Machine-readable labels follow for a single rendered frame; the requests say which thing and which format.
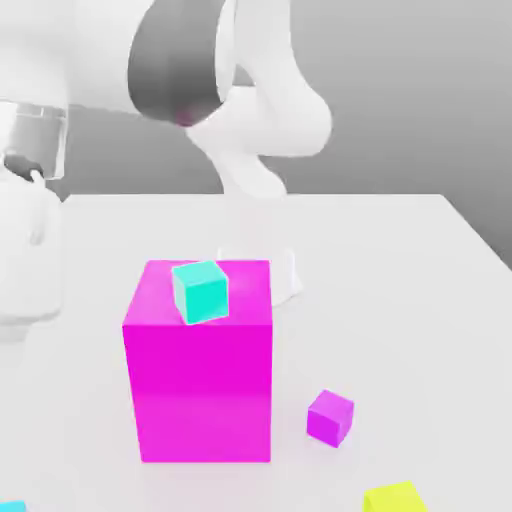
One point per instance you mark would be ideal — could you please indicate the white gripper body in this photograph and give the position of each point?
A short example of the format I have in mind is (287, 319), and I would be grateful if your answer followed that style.
(28, 272)

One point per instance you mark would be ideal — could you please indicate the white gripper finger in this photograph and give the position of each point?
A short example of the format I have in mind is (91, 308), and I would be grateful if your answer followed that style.
(14, 333)

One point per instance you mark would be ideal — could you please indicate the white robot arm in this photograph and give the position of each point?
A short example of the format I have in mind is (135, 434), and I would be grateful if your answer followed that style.
(280, 100)

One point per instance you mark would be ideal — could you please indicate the small cyan cube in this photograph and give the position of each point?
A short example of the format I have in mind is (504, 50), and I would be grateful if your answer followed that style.
(12, 506)

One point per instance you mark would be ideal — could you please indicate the small teal cube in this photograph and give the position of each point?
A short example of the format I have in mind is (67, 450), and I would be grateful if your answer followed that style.
(204, 296)

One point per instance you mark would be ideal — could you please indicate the small purple cube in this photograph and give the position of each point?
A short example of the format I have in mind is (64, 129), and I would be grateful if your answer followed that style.
(328, 420)

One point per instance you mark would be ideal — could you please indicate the small yellow cube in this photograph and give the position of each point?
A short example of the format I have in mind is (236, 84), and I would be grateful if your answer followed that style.
(394, 500)

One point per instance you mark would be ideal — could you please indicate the large magenta box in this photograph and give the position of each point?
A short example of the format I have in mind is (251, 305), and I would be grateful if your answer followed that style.
(200, 384)

